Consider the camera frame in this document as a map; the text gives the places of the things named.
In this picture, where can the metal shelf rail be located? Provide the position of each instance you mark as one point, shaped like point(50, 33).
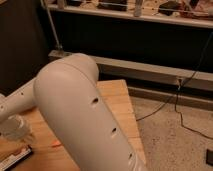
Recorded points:
point(194, 13)

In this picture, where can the black snack packet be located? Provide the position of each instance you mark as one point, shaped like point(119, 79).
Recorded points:
point(12, 159)

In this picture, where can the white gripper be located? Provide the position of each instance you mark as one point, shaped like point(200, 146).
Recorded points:
point(16, 128)

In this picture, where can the orange toy carrot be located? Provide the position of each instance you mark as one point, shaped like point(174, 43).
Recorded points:
point(56, 143)

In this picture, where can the metal support pole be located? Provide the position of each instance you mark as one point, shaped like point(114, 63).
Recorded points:
point(58, 45)

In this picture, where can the black box on floor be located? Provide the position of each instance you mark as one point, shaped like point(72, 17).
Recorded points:
point(209, 157)

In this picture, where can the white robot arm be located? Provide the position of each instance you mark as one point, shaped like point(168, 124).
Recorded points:
point(66, 94)

